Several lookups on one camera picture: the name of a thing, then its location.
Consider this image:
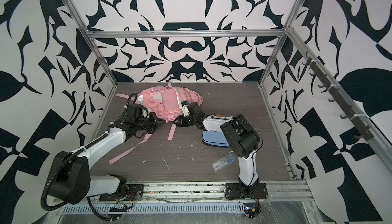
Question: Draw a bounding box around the aluminium frame crossbar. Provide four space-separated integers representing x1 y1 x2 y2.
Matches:
87 29 284 39

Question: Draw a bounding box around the blue pencil case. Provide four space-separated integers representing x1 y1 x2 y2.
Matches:
202 131 230 147

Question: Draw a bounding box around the white vented cable duct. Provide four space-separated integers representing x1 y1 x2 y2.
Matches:
61 202 246 215

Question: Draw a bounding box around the clear plastic ruler box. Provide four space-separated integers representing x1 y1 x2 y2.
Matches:
212 154 235 171

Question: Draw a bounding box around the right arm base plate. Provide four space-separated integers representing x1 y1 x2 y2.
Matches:
225 182 268 200

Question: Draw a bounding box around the small green circuit board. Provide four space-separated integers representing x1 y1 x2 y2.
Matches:
244 202 260 219

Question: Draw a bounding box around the pink student backpack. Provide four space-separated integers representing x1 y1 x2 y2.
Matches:
108 81 205 166

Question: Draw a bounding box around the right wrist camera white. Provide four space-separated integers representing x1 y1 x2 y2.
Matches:
180 101 190 117

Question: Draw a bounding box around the black corrugated cable hose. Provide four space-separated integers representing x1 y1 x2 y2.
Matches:
40 92 138 222

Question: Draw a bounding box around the grey hook rack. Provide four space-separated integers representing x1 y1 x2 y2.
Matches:
303 52 375 141

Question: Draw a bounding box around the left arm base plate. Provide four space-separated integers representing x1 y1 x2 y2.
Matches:
99 184 144 202

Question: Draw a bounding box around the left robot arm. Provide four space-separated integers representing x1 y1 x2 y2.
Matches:
40 104 165 211

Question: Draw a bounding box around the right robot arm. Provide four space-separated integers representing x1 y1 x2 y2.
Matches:
174 101 261 192

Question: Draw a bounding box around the aluminium front rail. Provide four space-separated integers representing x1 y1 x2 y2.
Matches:
51 179 314 206

